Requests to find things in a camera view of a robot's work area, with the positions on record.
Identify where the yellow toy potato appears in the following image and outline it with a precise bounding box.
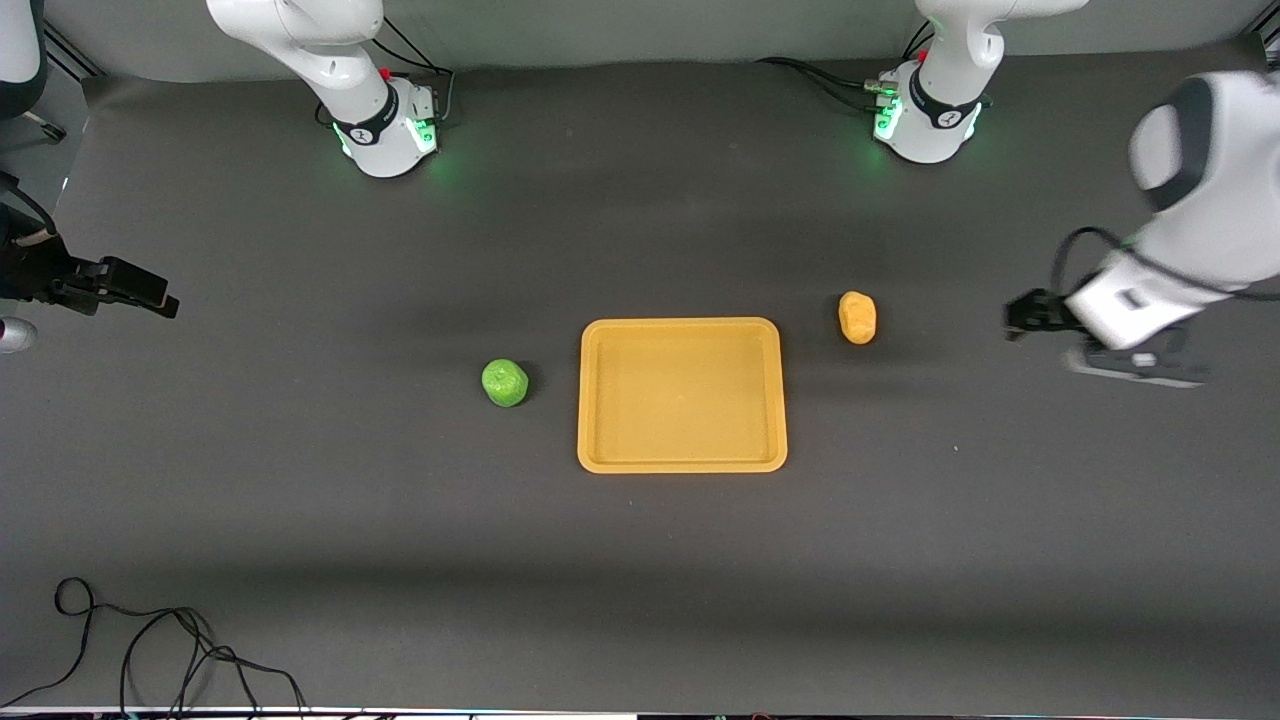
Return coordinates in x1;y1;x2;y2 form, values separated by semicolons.
838;291;879;346

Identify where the yellow plastic tray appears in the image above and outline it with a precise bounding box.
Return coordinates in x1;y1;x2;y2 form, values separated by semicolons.
577;317;789;475

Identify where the black left arm base cable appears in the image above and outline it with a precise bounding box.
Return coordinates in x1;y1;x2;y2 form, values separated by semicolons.
754;20;937;113

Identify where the black arm base cable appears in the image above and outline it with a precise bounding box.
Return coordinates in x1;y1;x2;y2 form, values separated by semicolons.
754;20;937;113
316;18;457;129

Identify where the black right arm base cable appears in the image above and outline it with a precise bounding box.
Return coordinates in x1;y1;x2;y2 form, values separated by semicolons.
316;18;457;129

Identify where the black loose cable bundle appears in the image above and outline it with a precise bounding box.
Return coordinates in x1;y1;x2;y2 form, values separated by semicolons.
0;577;313;720

